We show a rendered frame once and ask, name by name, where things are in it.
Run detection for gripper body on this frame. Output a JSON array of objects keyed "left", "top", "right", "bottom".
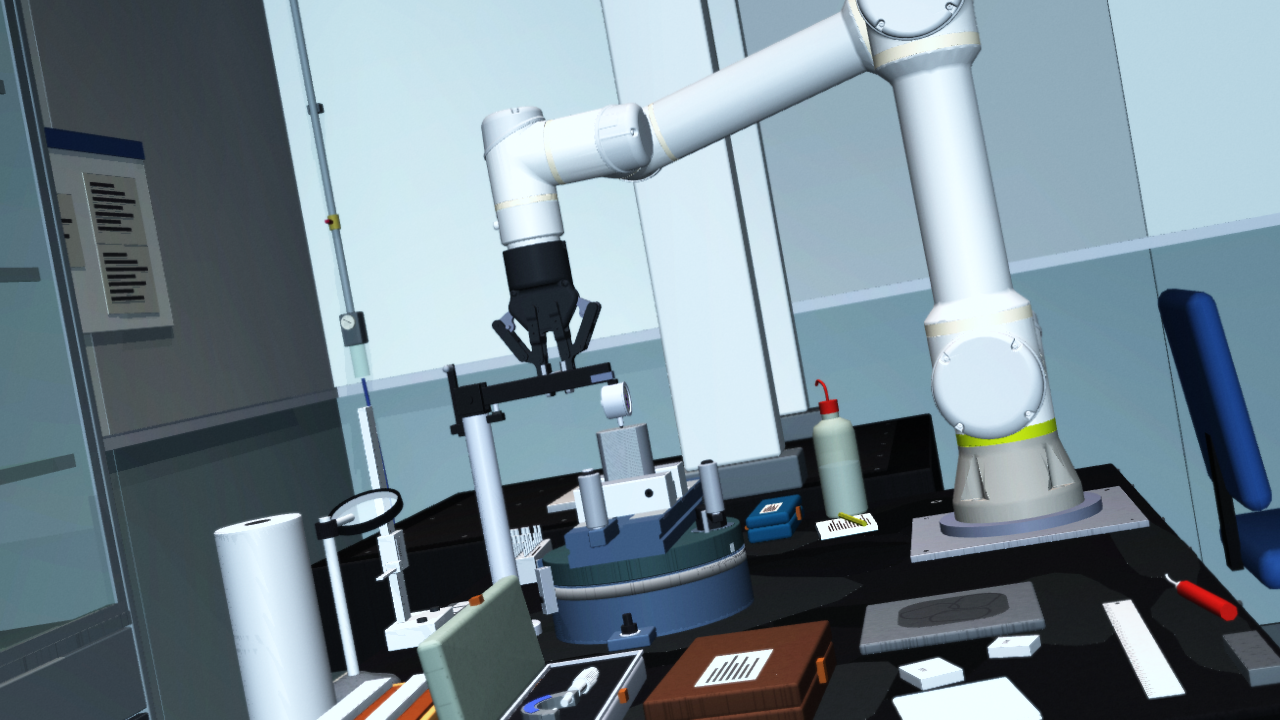
[{"left": 502, "top": 239, "right": 582, "bottom": 328}]

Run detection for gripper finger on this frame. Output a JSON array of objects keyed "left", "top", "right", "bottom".
[
  {"left": 556, "top": 297, "right": 603, "bottom": 375},
  {"left": 490, "top": 310, "right": 553, "bottom": 378}
]

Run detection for dial indicator stand grey column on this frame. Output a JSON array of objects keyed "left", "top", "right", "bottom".
[{"left": 462, "top": 412, "right": 522, "bottom": 586}]

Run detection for white vise jaw block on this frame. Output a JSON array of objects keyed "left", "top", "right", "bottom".
[{"left": 599, "top": 462, "right": 689, "bottom": 523}]

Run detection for blue swivel vise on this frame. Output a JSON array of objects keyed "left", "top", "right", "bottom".
[{"left": 541, "top": 480, "right": 754, "bottom": 651}]

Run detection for grey mat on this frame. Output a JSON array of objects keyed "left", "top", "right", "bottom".
[{"left": 859, "top": 581, "right": 1047, "bottom": 657}]

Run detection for grey ribbed block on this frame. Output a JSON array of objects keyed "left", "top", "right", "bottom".
[{"left": 596, "top": 422, "right": 655, "bottom": 483}]

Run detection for magnifier on stand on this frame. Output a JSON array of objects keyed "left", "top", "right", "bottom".
[{"left": 315, "top": 487, "right": 405, "bottom": 706}]

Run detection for white height gauge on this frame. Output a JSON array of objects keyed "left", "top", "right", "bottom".
[{"left": 357, "top": 378, "right": 472, "bottom": 653}]

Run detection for small blue box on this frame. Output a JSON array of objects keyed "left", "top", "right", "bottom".
[{"left": 746, "top": 494, "right": 804, "bottom": 544}]

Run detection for grey wash bottle red spout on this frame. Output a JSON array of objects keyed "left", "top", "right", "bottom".
[{"left": 811, "top": 379, "right": 870, "bottom": 520}]

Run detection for open green instrument case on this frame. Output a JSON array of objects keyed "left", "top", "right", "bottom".
[{"left": 416, "top": 574, "right": 648, "bottom": 720}]

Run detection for white card with yellow pen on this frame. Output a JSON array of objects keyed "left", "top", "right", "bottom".
[{"left": 816, "top": 511, "right": 880, "bottom": 542}]

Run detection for silver micrometer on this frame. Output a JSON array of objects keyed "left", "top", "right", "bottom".
[{"left": 522, "top": 667, "right": 601, "bottom": 717}]

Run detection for white paper roll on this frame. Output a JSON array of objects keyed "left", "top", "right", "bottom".
[{"left": 213, "top": 512, "right": 338, "bottom": 720}]

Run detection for orange and white books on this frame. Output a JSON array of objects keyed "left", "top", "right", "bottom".
[{"left": 318, "top": 673, "right": 441, "bottom": 720}]

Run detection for brown box with label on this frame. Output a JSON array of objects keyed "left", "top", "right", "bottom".
[{"left": 643, "top": 619, "right": 835, "bottom": 720}]

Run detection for grey notice board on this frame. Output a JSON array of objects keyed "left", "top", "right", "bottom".
[{"left": 44, "top": 127, "right": 175, "bottom": 337}]

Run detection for grey glass cabinet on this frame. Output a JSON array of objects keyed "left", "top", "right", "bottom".
[{"left": 0, "top": 0, "right": 161, "bottom": 720}]

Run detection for white flat plate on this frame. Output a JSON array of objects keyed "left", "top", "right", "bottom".
[{"left": 891, "top": 676, "right": 1044, "bottom": 720}]

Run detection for blue chair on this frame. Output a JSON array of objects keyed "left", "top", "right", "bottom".
[{"left": 1157, "top": 289, "right": 1280, "bottom": 592}]

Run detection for white ruler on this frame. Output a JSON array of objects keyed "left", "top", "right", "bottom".
[{"left": 1102, "top": 599, "right": 1187, "bottom": 700}]

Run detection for grey cylinder handle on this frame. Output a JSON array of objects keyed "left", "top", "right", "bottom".
[
  {"left": 577, "top": 471, "right": 608, "bottom": 532},
  {"left": 698, "top": 459, "right": 727, "bottom": 532}
]

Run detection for grey wall pipe with gauge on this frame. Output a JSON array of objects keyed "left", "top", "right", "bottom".
[{"left": 289, "top": 0, "right": 373, "bottom": 379}]

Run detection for grey flat base plate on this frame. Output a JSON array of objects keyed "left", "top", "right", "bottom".
[{"left": 909, "top": 486, "right": 1151, "bottom": 564}]

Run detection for red handled screwdriver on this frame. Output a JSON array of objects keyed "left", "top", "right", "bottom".
[{"left": 1162, "top": 572, "right": 1240, "bottom": 624}]

